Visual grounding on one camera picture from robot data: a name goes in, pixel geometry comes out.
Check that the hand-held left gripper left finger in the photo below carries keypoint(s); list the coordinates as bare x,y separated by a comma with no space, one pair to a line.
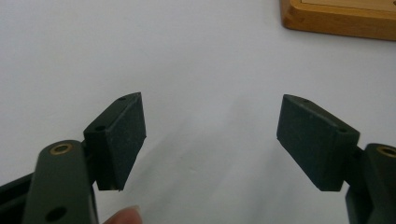
115,146

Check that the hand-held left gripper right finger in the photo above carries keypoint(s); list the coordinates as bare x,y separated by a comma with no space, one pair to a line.
314,143

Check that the wooden tray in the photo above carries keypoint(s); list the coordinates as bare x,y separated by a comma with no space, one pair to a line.
339,17

